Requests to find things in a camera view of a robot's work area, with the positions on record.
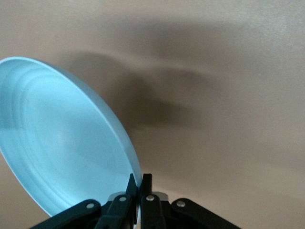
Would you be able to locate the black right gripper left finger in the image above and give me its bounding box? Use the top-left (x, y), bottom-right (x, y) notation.
top-left (30, 173), bottom-right (139, 229)

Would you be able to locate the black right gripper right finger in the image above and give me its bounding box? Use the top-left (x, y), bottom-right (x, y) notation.
top-left (139, 173), bottom-right (242, 229)

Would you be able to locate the blue plate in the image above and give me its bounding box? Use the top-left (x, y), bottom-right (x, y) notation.
top-left (0, 56), bottom-right (142, 226)

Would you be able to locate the brown table cover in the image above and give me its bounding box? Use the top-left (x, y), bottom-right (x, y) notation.
top-left (0, 0), bottom-right (305, 229)

